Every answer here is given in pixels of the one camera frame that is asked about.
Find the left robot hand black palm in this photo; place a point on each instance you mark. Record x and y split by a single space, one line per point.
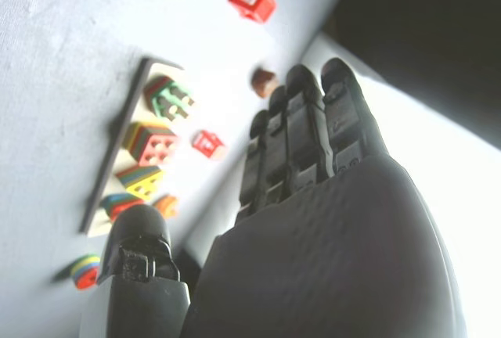
313 256

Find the multicolour round block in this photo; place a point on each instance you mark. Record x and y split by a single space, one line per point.
84 271

